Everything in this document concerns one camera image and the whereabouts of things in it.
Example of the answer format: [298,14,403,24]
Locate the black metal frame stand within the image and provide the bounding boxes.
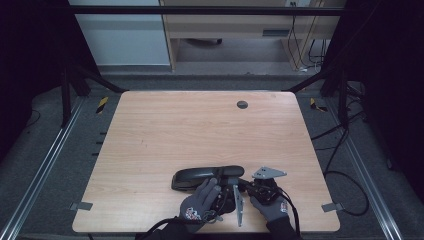
[60,64,127,128]
[282,64,350,128]

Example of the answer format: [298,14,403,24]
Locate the aluminium floor rail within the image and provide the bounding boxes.
[0,95,87,240]
[323,97,405,240]

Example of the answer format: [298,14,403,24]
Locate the dark object under desk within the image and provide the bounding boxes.
[184,37,224,47]

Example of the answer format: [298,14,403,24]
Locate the grey tape tab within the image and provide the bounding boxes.
[321,202,345,214]
[68,201,94,212]

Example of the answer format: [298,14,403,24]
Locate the thin black floor cable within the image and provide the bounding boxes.
[22,108,42,130]

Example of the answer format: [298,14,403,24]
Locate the hanging desk cables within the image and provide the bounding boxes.
[287,1,330,73]

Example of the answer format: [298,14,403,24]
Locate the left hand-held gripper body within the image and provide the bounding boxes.
[208,181,246,228]

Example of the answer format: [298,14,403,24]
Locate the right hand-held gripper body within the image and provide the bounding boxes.
[249,166,288,206]

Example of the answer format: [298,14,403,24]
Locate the white cabinet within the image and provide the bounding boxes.
[67,0,172,67]

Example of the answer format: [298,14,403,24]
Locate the person's left hand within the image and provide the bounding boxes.
[178,177,222,232]

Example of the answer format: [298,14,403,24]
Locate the light wooden desk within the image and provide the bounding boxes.
[159,0,347,72]

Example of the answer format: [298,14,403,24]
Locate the black horizontal frame bar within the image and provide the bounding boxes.
[68,5,346,17]

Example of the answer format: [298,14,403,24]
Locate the black stapler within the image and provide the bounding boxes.
[170,164,246,192]

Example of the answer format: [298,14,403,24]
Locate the black floor cable loop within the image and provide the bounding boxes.
[309,109,371,217]

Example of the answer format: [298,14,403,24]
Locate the yellow black tape strip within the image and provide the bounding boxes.
[309,97,329,113]
[96,96,110,115]

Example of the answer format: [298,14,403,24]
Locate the person's right hand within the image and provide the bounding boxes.
[249,193,290,223]

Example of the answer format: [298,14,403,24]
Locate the black curtain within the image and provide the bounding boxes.
[0,0,100,162]
[320,0,424,203]

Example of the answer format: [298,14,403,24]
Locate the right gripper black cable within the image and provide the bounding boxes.
[275,187,302,238]

